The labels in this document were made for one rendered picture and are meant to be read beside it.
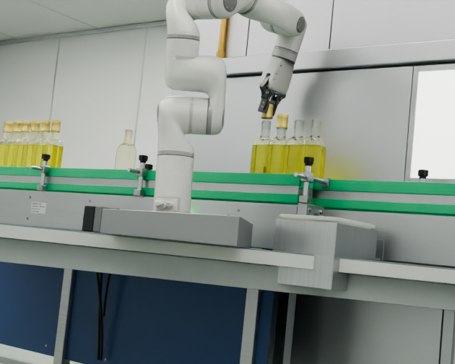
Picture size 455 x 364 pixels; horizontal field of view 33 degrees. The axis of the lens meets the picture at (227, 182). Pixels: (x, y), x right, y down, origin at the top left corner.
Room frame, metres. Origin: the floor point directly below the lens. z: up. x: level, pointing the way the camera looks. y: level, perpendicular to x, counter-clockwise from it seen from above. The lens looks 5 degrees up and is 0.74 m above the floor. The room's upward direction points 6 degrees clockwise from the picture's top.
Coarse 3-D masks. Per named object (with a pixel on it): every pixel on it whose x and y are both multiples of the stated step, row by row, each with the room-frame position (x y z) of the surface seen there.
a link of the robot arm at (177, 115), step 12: (180, 96) 1.95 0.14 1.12; (168, 108) 1.92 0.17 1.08; (180, 108) 1.92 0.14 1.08; (192, 108) 1.92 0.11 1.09; (204, 108) 1.92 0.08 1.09; (168, 120) 1.92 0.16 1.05; (180, 120) 1.92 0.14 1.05; (192, 120) 1.93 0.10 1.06; (204, 120) 1.93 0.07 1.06; (168, 132) 1.92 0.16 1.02; (180, 132) 1.93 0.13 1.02; (192, 132) 1.96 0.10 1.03; (204, 132) 1.95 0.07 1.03; (168, 144) 1.92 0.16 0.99; (180, 144) 1.92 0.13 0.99; (192, 156) 1.95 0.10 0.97
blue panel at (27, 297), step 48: (0, 288) 2.79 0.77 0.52; (48, 288) 2.64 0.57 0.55; (96, 288) 2.51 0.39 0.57; (144, 288) 2.39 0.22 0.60; (192, 288) 2.28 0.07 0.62; (240, 288) 2.17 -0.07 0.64; (0, 336) 2.77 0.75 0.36; (48, 336) 2.63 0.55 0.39; (96, 336) 2.49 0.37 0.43; (144, 336) 2.37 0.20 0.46; (192, 336) 2.26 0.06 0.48; (240, 336) 2.16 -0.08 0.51
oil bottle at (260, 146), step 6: (258, 138) 2.30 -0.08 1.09; (264, 138) 2.29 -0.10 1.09; (270, 138) 2.31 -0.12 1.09; (252, 144) 2.31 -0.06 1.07; (258, 144) 2.30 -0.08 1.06; (264, 144) 2.28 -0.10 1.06; (252, 150) 2.31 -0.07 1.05; (258, 150) 2.29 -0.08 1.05; (264, 150) 2.28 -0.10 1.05; (252, 156) 2.31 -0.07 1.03; (258, 156) 2.29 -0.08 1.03; (264, 156) 2.28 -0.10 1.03; (252, 162) 2.30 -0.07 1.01; (258, 162) 2.29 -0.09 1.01; (264, 162) 2.28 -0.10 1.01; (252, 168) 2.30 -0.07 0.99; (258, 168) 2.29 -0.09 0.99; (264, 168) 2.28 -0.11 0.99
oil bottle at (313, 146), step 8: (312, 136) 2.20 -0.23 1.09; (304, 144) 2.20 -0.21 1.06; (312, 144) 2.18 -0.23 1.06; (320, 144) 2.19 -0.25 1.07; (304, 152) 2.20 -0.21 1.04; (312, 152) 2.18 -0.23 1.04; (320, 152) 2.19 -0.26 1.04; (320, 160) 2.19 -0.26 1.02; (304, 168) 2.20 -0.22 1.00; (312, 168) 2.18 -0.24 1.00; (320, 168) 2.20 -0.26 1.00; (320, 176) 2.20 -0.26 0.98
